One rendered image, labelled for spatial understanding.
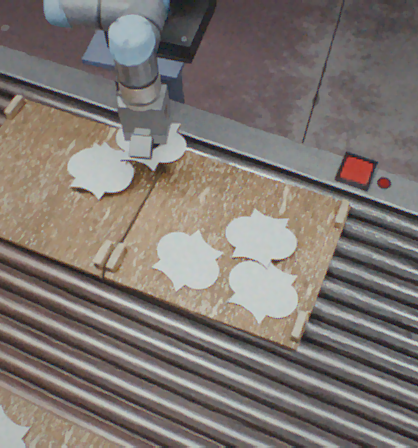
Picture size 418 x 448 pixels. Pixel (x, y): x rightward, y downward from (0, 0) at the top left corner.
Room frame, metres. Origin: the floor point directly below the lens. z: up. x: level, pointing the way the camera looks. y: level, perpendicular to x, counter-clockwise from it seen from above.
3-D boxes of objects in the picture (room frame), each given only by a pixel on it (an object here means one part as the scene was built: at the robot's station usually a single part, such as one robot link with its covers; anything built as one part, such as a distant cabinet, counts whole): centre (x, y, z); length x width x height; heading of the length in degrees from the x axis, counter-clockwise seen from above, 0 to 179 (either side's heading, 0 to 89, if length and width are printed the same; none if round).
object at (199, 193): (0.69, -0.04, 0.93); 0.41 x 0.35 x 0.02; 63
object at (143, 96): (0.85, 0.11, 1.24); 0.08 x 0.08 x 0.05
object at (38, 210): (0.88, 0.33, 0.93); 0.41 x 0.35 x 0.02; 62
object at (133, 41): (0.86, 0.10, 1.32); 0.09 x 0.08 x 0.11; 167
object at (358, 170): (0.84, -0.33, 0.92); 0.06 x 0.06 x 0.01; 61
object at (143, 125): (0.83, 0.11, 1.16); 0.12 x 0.09 x 0.16; 168
